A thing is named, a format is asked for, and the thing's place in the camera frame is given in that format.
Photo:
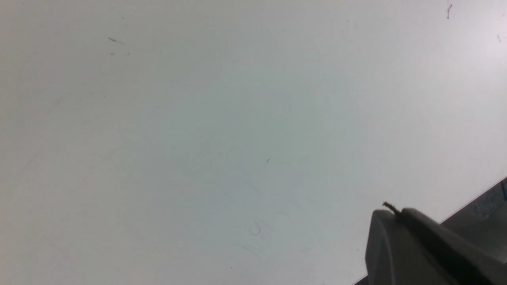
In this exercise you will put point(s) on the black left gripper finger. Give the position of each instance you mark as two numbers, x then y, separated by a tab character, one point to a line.
406	247

